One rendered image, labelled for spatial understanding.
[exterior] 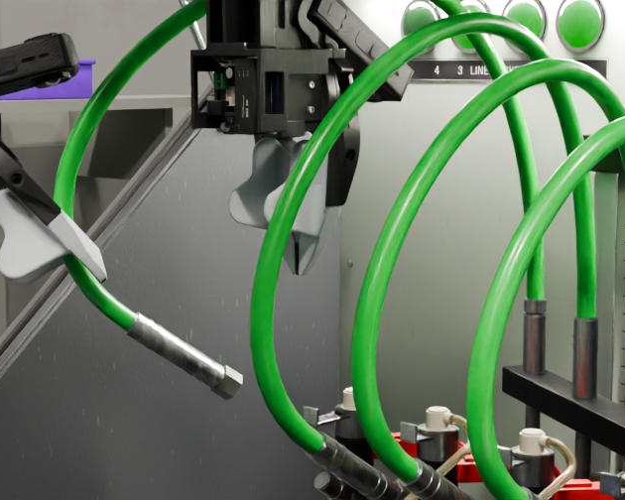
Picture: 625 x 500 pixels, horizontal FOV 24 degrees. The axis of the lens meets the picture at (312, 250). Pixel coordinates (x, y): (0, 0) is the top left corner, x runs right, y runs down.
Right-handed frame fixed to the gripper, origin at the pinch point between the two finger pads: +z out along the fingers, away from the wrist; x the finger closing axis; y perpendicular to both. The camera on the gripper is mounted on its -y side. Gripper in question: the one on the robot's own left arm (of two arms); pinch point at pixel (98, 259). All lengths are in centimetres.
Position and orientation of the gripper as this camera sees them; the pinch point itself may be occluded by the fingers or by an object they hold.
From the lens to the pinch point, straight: 103.1
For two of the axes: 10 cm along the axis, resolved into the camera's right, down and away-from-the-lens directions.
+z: 7.0, 7.1, 0.1
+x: 1.1, -1.0, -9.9
